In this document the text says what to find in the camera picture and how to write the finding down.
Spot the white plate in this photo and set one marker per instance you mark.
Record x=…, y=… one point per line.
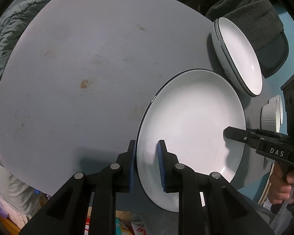
x=240, y=53
x=226, y=66
x=190, y=113

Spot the white plate top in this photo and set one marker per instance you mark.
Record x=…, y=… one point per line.
x=226, y=66

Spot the person's right hand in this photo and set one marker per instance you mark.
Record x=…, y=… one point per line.
x=281, y=189

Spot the dark grey fleece robe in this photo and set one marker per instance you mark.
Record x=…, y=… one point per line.
x=257, y=19

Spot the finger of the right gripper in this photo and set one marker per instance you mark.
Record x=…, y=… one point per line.
x=237, y=135

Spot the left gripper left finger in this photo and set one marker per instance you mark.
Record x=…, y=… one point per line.
x=84, y=195

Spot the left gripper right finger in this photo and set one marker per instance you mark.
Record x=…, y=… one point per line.
x=208, y=204

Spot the red cardboard box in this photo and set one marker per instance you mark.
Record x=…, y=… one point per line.
x=86, y=232

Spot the white ribbed bowl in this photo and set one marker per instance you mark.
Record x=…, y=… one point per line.
x=272, y=115

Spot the grey quilted duvet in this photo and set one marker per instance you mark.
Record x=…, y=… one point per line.
x=13, y=22

